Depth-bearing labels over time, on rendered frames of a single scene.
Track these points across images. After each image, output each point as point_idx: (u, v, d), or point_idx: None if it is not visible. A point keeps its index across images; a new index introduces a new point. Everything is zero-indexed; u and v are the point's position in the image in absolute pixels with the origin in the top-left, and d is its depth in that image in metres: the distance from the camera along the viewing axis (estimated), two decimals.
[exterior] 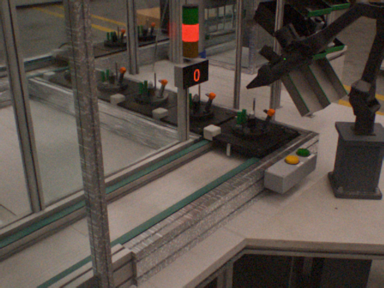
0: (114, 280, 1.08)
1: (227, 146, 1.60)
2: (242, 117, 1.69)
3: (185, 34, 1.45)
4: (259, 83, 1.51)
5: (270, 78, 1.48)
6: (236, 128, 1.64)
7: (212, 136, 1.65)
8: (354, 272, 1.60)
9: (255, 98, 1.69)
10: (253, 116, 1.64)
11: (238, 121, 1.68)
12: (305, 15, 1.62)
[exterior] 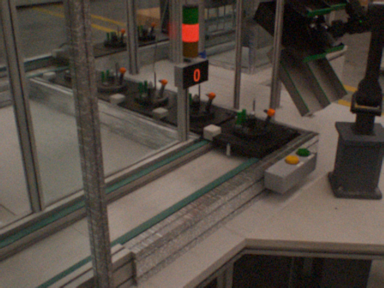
0: (114, 280, 1.08)
1: (227, 146, 1.60)
2: (242, 117, 1.69)
3: (185, 34, 1.45)
4: None
5: None
6: (236, 128, 1.64)
7: (212, 136, 1.65)
8: (354, 272, 1.60)
9: (255, 98, 1.69)
10: (253, 116, 1.64)
11: (238, 121, 1.68)
12: (305, 15, 1.62)
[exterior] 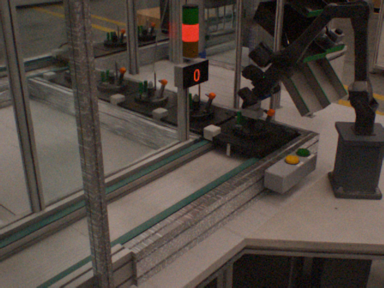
0: (114, 280, 1.08)
1: (227, 146, 1.60)
2: (242, 117, 1.69)
3: (185, 34, 1.45)
4: None
5: None
6: (236, 128, 1.64)
7: (212, 136, 1.65)
8: (354, 272, 1.60)
9: None
10: None
11: (238, 121, 1.68)
12: (305, 15, 1.62)
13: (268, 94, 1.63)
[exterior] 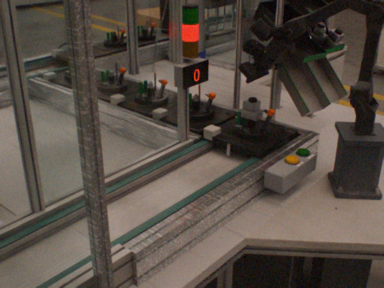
0: (114, 280, 1.08)
1: (227, 146, 1.60)
2: (242, 117, 1.69)
3: (185, 34, 1.45)
4: None
5: (258, 72, 1.53)
6: (236, 128, 1.64)
7: (212, 136, 1.65)
8: (354, 272, 1.60)
9: None
10: None
11: (238, 121, 1.68)
12: (305, 15, 1.62)
13: (266, 72, 1.58)
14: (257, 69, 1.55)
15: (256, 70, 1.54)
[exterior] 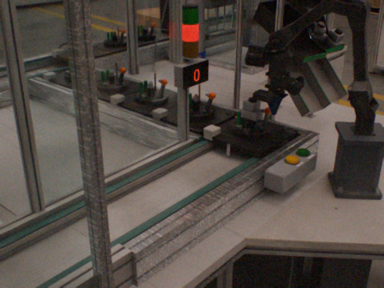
0: (114, 280, 1.08)
1: (227, 146, 1.60)
2: (242, 117, 1.69)
3: (185, 34, 1.45)
4: None
5: None
6: (236, 128, 1.64)
7: (212, 136, 1.65)
8: (354, 272, 1.60)
9: None
10: None
11: (238, 121, 1.68)
12: None
13: None
14: None
15: None
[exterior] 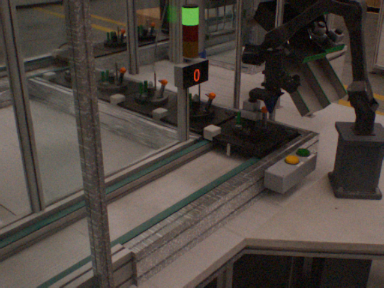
0: (114, 280, 1.08)
1: (227, 146, 1.60)
2: (242, 117, 1.69)
3: (185, 34, 1.45)
4: None
5: None
6: (236, 128, 1.64)
7: (212, 136, 1.65)
8: (354, 272, 1.60)
9: None
10: None
11: (238, 121, 1.68)
12: None
13: None
14: None
15: None
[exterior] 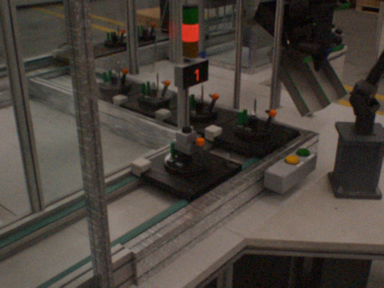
0: (114, 280, 1.08)
1: (226, 153, 1.61)
2: None
3: (185, 34, 1.45)
4: (319, 58, 1.45)
5: None
6: (168, 162, 1.41)
7: (140, 172, 1.41)
8: (354, 272, 1.60)
9: (192, 127, 1.46)
10: None
11: (172, 153, 1.45)
12: None
13: (329, 48, 1.46)
14: None
15: None
